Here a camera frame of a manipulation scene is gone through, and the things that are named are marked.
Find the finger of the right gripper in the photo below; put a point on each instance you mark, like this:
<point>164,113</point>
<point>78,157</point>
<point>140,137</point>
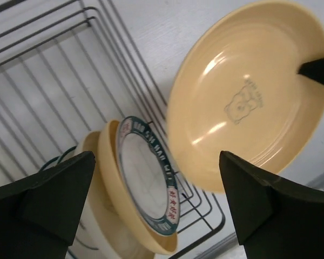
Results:
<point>313,70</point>

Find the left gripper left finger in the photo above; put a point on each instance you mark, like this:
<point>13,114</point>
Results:
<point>39,214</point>

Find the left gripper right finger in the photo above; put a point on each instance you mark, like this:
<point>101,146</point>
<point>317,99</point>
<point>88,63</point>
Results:
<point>273,216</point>

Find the cream white plate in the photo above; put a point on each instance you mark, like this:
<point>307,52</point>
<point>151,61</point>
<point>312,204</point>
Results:
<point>101,233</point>

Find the yellow bear plate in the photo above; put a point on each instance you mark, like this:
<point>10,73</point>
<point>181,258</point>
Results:
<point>238,90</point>

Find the grey wire dish rack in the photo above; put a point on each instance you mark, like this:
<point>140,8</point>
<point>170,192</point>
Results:
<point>66,69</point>

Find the white plate dark green band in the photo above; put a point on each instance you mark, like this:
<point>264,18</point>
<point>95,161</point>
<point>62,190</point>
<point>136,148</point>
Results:
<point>148,175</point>

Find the yellow plate in rack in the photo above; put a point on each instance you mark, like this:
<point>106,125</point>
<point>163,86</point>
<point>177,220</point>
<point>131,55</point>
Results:
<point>120,197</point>

